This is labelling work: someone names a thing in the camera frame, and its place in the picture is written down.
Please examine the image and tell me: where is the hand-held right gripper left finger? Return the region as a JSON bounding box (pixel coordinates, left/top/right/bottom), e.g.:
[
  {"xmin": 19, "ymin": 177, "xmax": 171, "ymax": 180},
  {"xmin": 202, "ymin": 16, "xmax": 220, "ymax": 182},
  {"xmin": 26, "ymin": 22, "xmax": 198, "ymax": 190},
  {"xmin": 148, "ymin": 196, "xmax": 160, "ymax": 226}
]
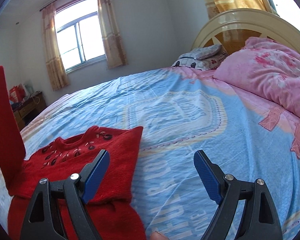
[{"xmin": 20, "ymin": 149, "xmax": 111, "ymax": 240}]

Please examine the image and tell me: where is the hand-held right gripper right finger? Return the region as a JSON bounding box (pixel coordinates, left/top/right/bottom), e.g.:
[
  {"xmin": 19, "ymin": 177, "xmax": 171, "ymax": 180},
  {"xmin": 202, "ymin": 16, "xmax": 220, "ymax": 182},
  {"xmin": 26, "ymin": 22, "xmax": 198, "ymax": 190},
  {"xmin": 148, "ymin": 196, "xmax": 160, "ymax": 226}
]
[{"xmin": 193, "ymin": 150, "xmax": 283, "ymax": 240}]

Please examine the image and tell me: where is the red knit sweater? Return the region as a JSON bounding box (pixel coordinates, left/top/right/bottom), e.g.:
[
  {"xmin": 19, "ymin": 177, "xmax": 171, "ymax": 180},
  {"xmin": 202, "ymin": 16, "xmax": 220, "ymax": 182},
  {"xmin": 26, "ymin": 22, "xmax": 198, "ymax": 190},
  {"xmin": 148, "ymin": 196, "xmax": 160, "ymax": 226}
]
[{"xmin": 0, "ymin": 66, "xmax": 147, "ymax": 240}]

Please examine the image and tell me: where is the person's right hand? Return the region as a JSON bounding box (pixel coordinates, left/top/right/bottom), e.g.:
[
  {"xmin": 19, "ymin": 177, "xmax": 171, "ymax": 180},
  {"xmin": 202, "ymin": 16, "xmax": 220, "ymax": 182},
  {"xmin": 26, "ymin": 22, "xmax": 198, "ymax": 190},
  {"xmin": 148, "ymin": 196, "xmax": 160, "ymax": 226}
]
[{"xmin": 150, "ymin": 231, "xmax": 168, "ymax": 240}]

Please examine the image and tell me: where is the blue printed bed sheet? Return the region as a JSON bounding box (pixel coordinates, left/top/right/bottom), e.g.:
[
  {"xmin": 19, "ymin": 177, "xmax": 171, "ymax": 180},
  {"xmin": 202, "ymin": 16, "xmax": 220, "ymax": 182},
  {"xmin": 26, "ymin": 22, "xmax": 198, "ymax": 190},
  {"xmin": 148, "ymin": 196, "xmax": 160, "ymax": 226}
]
[{"xmin": 0, "ymin": 66, "xmax": 300, "ymax": 240}]

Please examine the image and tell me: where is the brown wooden dresser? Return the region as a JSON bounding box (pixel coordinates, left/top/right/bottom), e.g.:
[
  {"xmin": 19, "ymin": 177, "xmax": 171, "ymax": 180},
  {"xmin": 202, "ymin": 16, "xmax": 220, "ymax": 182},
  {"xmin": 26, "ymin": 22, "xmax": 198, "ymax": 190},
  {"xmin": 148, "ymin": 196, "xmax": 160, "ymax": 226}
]
[{"xmin": 11, "ymin": 91, "xmax": 47, "ymax": 130}]

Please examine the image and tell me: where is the pale green bag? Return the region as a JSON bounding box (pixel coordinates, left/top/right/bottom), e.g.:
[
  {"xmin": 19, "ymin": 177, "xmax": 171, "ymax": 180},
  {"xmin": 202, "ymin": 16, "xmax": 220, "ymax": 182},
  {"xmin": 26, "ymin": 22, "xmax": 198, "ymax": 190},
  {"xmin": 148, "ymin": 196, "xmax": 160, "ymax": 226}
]
[{"xmin": 24, "ymin": 80, "xmax": 33, "ymax": 96}]

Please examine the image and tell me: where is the red gift bag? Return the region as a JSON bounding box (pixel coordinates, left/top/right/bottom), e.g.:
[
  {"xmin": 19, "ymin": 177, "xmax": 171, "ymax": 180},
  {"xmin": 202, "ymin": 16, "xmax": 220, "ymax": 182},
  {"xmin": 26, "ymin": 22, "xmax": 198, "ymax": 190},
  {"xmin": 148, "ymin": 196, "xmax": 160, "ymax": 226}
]
[{"xmin": 9, "ymin": 85, "xmax": 25, "ymax": 103}]

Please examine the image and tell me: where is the white and blue pillow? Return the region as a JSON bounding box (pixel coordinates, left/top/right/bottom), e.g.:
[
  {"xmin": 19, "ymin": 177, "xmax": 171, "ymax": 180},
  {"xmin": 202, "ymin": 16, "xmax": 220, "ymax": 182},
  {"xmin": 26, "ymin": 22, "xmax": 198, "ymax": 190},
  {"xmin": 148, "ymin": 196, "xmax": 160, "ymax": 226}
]
[{"xmin": 171, "ymin": 52, "xmax": 210, "ymax": 70}]

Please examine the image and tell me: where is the pink floral quilt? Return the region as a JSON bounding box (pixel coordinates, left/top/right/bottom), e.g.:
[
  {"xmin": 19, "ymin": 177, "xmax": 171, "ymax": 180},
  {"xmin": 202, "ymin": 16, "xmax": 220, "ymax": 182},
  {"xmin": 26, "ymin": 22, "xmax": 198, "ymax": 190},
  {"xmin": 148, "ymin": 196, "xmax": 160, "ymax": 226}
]
[{"xmin": 214, "ymin": 37, "xmax": 300, "ymax": 120}]

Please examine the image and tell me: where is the grey patterned pillow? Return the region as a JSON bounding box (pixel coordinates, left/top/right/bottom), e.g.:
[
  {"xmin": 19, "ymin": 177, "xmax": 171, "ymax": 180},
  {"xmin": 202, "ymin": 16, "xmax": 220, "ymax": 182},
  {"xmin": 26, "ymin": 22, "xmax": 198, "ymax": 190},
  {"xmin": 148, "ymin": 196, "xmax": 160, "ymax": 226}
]
[{"xmin": 191, "ymin": 44, "xmax": 222, "ymax": 60}]

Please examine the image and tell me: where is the beige patterned curtain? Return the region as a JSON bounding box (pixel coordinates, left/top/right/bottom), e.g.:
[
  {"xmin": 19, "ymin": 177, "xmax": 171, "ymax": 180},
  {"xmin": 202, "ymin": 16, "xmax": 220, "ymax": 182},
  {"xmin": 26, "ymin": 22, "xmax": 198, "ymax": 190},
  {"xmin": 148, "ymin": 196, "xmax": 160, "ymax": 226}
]
[
  {"xmin": 41, "ymin": 4, "xmax": 70, "ymax": 90},
  {"xmin": 96, "ymin": 0, "xmax": 128, "ymax": 69}
]

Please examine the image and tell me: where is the sliding glass window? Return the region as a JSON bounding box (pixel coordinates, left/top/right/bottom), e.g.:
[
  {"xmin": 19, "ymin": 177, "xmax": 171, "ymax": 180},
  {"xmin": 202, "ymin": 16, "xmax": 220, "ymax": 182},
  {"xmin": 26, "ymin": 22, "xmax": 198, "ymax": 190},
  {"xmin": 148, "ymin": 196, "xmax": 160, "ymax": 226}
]
[{"xmin": 54, "ymin": 0, "xmax": 107, "ymax": 74}]

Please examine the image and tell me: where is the cream wooden headboard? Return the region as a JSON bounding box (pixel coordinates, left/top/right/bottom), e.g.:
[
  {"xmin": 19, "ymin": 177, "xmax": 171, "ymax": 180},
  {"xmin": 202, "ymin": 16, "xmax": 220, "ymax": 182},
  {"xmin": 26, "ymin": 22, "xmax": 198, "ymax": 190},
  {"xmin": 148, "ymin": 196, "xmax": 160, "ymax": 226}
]
[{"xmin": 191, "ymin": 9, "xmax": 300, "ymax": 63}]

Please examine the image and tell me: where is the bright window beside headboard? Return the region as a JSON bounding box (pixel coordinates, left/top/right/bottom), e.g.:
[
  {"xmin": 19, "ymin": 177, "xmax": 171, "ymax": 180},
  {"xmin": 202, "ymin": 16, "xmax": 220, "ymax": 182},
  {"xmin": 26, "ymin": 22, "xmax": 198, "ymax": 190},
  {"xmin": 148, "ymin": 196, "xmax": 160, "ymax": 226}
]
[{"xmin": 261, "ymin": 0, "xmax": 300, "ymax": 34}]

